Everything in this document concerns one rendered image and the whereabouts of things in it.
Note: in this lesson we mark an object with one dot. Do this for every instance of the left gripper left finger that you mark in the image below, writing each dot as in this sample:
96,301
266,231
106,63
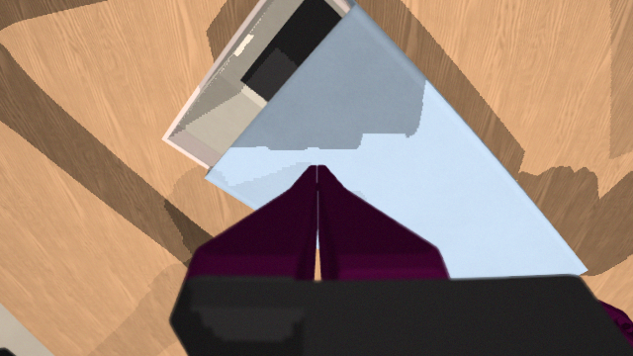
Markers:
271,241

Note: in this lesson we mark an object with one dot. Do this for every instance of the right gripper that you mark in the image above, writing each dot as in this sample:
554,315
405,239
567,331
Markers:
621,319

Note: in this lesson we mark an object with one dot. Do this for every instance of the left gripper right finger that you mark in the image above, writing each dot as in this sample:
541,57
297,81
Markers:
364,243

